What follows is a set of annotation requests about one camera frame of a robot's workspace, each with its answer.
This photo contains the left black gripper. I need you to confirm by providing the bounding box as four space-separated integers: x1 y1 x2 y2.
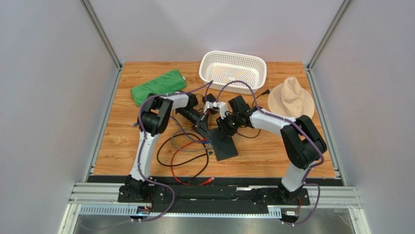
177 108 210 141

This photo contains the black network switch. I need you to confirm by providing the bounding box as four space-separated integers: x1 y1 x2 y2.
209 128 239 161

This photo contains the black adapter power cord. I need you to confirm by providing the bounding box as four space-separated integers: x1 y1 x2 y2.
185 89 271 139

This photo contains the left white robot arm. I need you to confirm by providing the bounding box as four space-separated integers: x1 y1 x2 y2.
120 92 198 200

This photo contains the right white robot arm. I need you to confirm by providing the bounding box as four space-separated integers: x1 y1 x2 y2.
205 96 327 193

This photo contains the black power adapter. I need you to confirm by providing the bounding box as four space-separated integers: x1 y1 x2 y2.
204 93 218 115

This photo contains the green folded towel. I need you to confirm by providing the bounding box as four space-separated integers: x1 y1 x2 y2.
130 69 187 106

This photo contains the white perforated plastic basket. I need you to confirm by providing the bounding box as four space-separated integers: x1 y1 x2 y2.
199 51 267 95

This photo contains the beige bucket hat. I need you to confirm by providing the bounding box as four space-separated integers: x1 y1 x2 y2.
267 77 315 118

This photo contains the blue ethernet cable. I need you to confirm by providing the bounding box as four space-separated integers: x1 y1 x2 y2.
132 115 212 144

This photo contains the gray ethernet cable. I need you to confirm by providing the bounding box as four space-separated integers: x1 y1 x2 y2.
170 129 213 153

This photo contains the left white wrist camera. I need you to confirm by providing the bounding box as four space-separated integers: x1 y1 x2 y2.
203 101 217 115

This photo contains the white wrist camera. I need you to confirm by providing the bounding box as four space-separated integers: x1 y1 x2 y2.
213 101 228 119
203 101 217 115

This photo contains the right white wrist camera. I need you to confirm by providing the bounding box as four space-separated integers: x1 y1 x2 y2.
213 101 228 119

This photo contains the black ethernet cable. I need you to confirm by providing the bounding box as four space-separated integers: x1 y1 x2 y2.
156 132 215 184

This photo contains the red ethernet cable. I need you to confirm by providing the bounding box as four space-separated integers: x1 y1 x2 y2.
170 137 215 186

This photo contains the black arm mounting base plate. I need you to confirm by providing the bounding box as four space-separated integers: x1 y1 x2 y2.
117 184 311 215

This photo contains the aluminium frame rail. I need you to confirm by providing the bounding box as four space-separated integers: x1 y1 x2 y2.
58 181 370 234

